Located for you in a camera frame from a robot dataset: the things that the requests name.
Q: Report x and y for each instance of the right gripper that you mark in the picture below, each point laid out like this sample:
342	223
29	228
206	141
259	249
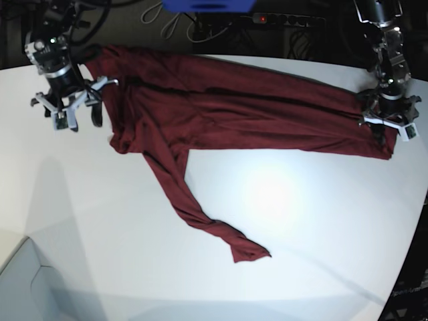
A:
65	81

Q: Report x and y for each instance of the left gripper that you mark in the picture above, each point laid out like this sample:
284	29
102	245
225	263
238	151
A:
383	107

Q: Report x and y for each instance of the dark red t-shirt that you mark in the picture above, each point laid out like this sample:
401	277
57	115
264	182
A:
167	104

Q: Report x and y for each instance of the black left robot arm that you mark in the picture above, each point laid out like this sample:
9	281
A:
391	68

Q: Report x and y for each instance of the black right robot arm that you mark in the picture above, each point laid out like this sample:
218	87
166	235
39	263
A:
48	48

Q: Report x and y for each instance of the blue box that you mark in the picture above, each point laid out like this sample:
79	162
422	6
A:
209	6

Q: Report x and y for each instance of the black power strip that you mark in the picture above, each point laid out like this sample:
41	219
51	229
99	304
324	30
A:
288	20

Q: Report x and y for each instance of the white bin at corner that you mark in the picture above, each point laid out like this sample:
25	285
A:
25	293

